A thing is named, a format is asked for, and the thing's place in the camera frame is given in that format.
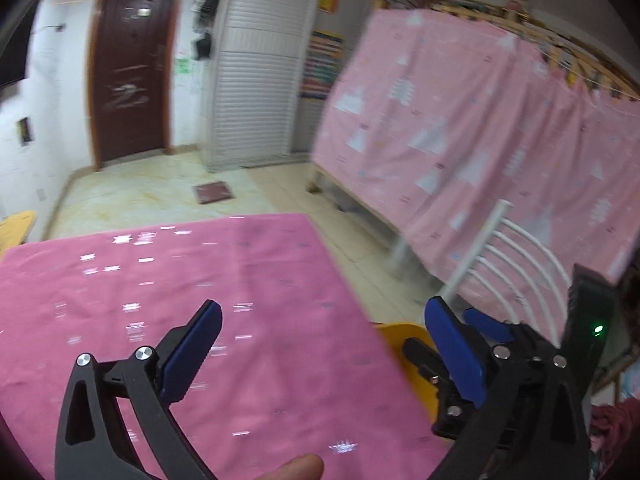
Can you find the yellow poster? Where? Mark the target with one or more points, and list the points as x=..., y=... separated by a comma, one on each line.
x=329, y=2

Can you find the pink tree print curtain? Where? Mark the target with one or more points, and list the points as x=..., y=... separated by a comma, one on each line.
x=450, y=125

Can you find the dark red clothing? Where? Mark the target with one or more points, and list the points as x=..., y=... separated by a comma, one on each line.
x=617, y=440

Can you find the hanging black bag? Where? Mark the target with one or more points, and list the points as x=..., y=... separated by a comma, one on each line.
x=202, y=48

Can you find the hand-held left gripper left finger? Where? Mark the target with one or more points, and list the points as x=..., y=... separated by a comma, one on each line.
x=192, y=345

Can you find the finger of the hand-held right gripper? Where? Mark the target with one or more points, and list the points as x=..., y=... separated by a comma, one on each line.
x=420, y=355
x=487, y=327

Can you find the person's left hand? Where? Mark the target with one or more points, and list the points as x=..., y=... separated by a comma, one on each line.
x=295, y=470

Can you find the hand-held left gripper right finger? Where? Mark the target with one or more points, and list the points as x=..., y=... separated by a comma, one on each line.
x=452, y=345

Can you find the small wall picture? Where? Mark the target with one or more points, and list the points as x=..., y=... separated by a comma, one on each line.
x=25, y=131

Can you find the colourful grid poster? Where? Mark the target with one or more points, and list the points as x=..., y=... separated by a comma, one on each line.
x=322, y=65

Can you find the brown door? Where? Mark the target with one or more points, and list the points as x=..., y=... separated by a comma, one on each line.
x=132, y=110

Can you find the pink star tablecloth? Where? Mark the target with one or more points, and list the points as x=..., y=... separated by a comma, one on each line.
x=200, y=270

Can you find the white slatted wardrobe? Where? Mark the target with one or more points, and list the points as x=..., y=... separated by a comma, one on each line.
x=255, y=85

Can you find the black wall television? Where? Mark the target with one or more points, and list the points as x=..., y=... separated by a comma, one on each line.
x=12, y=55

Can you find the wooden bed frame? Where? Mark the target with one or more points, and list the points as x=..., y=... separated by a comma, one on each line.
x=315, y=182

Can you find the yellow chair grey frame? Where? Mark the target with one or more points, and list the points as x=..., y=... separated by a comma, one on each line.
x=17, y=230

